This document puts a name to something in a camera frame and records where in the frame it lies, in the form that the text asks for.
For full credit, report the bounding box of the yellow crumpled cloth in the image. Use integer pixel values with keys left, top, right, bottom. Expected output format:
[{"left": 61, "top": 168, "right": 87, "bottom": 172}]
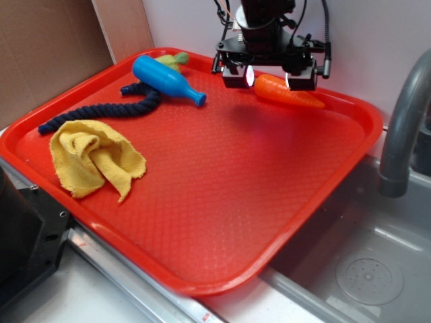
[{"left": 50, "top": 120, "right": 146, "bottom": 203}]

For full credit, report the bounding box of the grey toy faucet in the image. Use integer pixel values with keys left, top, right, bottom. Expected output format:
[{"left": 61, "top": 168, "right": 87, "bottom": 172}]
[{"left": 377, "top": 50, "right": 430, "bottom": 198}]

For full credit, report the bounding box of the blue plastic toy bottle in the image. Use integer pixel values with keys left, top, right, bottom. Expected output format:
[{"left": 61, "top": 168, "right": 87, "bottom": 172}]
[{"left": 132, "top": 55, "right": 207, "bottom": 107}]

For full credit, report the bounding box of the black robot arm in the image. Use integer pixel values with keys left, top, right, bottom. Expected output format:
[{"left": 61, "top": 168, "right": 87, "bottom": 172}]
[{"left": 211, "top": 1, "right": 332, "bottom": 91}]

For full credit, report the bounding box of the brown cardboard panel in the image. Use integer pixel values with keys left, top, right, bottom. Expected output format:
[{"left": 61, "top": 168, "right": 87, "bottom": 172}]
[{"left": 1, "top": 1, "right": 154, "bottom": 129}]

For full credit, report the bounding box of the green plush toy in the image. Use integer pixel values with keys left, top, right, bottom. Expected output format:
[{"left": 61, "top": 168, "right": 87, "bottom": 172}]
[{"left": 155, "top": 52, "right": 189, "bottom": 74}]

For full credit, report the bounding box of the dark blue rope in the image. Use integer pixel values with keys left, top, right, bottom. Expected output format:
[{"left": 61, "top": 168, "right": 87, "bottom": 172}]
[{"left": 37, "top": 81, "right": 162, "bottom": 136}]

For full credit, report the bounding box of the red plastic tray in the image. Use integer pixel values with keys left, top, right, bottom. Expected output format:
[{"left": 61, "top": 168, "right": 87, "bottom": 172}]
[{"left": 1, "top": 54, "right": 383, "bottom": 297}]

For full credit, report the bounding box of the orange plastic toy carrot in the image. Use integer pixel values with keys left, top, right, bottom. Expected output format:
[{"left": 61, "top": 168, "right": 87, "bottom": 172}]
[{"left": 254, "top": 74, "right": 325, "bottom": 109}]

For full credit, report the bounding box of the grey toy sink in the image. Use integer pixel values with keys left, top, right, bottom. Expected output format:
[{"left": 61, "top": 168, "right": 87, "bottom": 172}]
[{"left": 261, "top": 157, "right": 430, "bottom": 322}]

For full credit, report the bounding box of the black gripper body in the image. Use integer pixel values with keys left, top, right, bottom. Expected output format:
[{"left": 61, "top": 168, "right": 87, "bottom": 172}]
[{"left": 211, "top": 29, "right": 332, "bottom": 79}]

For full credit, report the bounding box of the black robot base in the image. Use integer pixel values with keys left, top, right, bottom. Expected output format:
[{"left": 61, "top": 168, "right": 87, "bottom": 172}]
[{"left": 1, "top": 170, "right": 70, "bottom": 311}]

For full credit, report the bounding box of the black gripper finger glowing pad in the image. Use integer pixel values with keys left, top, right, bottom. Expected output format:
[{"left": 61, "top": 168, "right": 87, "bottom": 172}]
[
  {"left": 285, "top": 61, "right": 317, "bottom": 92},
  {"left": 222, "top": 65, "right": 255, "bottom": 89}
]

